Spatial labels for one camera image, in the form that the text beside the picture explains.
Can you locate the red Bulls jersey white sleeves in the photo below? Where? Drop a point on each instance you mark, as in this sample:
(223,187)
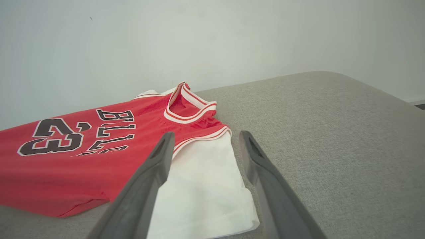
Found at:
(49,179)

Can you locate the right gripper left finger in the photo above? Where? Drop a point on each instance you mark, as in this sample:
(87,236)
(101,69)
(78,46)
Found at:
(136,199)

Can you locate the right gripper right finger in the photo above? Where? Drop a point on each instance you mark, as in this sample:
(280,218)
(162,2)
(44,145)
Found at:
(279,205)

